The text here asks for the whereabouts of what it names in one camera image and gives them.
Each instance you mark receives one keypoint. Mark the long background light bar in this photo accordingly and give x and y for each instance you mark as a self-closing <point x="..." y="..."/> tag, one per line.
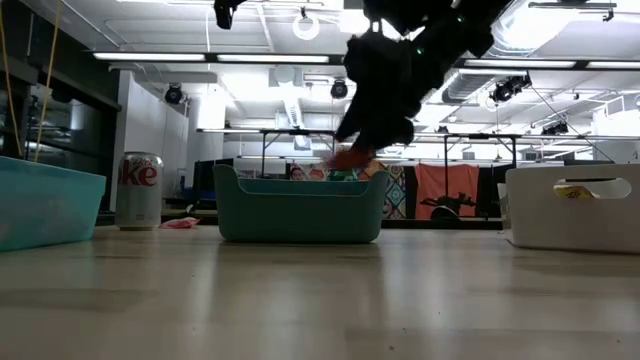
<point x="225" y="130"/>

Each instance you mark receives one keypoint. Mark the orange hanging cloth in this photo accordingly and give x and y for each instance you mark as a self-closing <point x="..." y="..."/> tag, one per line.
<point x="445" y="180"/>

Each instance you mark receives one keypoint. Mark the person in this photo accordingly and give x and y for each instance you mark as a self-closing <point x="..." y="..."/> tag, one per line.
<point x="298" y="174"/>

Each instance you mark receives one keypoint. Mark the black overhead light bar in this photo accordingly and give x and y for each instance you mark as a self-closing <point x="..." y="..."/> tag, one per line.
<point x="272" y="58"/>

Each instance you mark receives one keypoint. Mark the black frame table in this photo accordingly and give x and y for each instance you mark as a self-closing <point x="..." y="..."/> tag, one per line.
<point x="480" y="136"/>
<point x="300" y="132"/>

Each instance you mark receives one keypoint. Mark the black background stand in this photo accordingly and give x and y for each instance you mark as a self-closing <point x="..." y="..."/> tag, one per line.
<point x="450" y="201"/>

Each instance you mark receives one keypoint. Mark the white plastic bin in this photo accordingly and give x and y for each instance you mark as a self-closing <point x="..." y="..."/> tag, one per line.
<point x="540" y="215"/>

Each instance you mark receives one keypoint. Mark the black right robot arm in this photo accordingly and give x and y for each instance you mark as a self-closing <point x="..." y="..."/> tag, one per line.
<point x="450" y="15"/>

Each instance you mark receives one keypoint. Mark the pink-red candy bag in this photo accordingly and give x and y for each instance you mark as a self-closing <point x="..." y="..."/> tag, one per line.
<point x="180" y="223"/>

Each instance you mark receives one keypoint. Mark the silver ventilation duct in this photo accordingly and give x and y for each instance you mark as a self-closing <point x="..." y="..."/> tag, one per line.
<point x="520" y="30"/>

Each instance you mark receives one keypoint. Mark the black ceiling track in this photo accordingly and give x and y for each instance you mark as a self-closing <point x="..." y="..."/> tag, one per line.
<point x="570" y="5"/>

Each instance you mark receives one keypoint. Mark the silver Diet Coke can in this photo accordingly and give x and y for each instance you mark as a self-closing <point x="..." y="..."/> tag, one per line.
<point x="140" y="200"/>

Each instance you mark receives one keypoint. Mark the black spot lamp cluster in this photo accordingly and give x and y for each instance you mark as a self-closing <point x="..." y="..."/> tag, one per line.
<point x="505" y="91"/>

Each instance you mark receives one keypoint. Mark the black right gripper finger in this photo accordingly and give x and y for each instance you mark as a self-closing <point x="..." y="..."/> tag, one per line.
<point x="347" y="125"/>
<point x="387" y="132"/>

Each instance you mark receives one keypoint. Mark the dark green plastic bin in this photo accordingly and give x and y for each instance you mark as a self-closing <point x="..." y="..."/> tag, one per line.
<point x="300" y="215"/>

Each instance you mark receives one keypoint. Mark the black ceiling spot lamp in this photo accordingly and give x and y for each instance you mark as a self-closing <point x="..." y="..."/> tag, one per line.
<point x="173" y="94"/>
<point x="338" y="89"/>

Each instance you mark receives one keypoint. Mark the yellow candy bag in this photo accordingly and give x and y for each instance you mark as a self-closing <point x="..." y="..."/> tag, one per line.
<point x="572" y="192"/>

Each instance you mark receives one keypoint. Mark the colourful patterned cloth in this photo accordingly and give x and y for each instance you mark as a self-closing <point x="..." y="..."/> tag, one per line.
<point x="397" y="192"/>

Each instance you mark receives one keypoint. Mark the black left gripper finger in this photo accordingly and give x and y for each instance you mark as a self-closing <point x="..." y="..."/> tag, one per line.
<point x="224" y="12"/>

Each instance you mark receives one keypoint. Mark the black computer monitor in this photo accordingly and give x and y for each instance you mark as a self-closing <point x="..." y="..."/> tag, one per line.
<point x="202" y="180"/>

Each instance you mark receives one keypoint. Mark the red Skittles candy bag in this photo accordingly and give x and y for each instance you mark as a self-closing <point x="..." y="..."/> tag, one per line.
<point x="352" y="160"/>

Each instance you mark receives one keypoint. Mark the turquoise plastic bin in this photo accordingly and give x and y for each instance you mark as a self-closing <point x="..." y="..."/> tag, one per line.
<point x="45" y="205"/>

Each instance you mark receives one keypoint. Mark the black domed object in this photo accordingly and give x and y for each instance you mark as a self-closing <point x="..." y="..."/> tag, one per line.
<point x="444" y="214"/>

